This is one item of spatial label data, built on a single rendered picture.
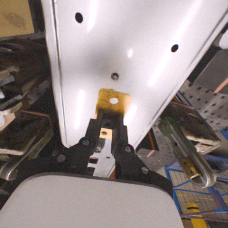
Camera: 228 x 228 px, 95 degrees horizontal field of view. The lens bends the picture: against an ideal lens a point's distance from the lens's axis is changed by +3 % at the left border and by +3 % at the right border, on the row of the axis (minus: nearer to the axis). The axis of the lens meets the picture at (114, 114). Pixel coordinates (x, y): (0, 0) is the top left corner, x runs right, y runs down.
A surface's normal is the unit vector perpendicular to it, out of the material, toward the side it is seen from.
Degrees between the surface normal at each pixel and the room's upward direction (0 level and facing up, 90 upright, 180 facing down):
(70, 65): 0
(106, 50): 0
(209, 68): 0
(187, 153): 78
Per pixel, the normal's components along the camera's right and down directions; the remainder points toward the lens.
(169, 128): -0.96, -0.06
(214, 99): -0.04, 0.66
